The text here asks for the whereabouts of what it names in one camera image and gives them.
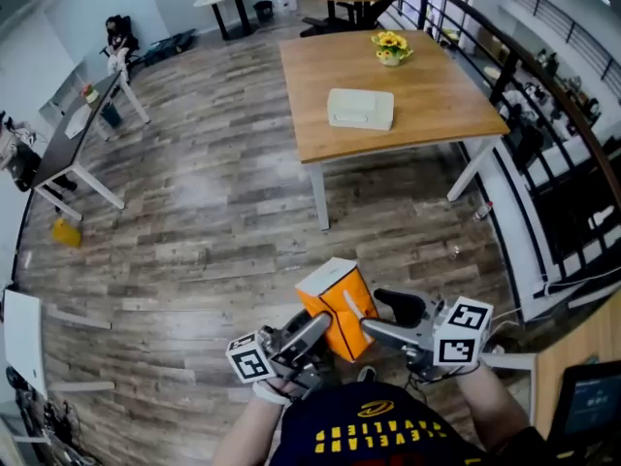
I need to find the white wristband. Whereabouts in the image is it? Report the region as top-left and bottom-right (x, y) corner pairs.
(251, 380), (292, 406)

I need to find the black backpack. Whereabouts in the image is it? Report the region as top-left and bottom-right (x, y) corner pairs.
(8, 142), (43, 194)

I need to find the white shelf unit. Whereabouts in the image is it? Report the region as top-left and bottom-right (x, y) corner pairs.
(38, 58), (91, 128)

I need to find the yellow bag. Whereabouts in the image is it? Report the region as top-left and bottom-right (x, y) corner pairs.
(50, 216), (83, 250)

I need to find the sunflower pot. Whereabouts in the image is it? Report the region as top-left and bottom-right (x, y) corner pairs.
(371, 30), (415, 68)

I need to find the white paper sheet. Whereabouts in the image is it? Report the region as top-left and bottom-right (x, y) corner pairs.
(63, 104), (94, 141)

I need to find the orange and white box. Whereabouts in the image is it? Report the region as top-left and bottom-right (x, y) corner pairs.
(294, 256), (381, 363)

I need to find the black monitor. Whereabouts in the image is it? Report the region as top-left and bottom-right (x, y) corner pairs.
(547, 360), (621, 458)

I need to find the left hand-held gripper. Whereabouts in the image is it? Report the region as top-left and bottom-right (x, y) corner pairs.
(225, 312), (337, 400)

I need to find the black metal railing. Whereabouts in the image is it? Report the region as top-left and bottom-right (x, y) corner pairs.
(368, 0), (621, 285)

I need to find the white board panel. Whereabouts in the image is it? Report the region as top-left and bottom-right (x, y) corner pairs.
(3, 288), (49, 400)

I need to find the black long desk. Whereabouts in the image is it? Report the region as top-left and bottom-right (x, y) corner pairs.
(31, 70), (151, 222)

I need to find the person's left forearm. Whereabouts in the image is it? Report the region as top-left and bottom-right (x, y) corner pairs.
(212, 390), (292, 466)

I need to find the black floor bag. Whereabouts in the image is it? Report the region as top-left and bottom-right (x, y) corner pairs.
(144, 28), (198, 66)

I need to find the dark small bin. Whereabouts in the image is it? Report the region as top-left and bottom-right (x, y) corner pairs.
(100, 102), (123, 130)

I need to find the square wooden table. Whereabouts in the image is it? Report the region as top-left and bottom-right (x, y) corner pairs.
(278, 29), (511, 233)

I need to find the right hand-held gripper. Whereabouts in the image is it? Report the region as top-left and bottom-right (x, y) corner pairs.
(361, 287), (495, 383)

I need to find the white tissue box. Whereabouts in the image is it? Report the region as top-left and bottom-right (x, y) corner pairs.
(326, 87), (395, 132)

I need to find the light wooden desk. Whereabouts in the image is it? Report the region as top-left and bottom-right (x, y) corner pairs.
(479, 288), (621, 455)

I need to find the person's navy shirt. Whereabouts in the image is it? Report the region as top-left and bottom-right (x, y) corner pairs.
(269, 381), (552, 466)

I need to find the person's right forearm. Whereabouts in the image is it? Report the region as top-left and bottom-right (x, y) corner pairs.
(455, 360), (531, 453)

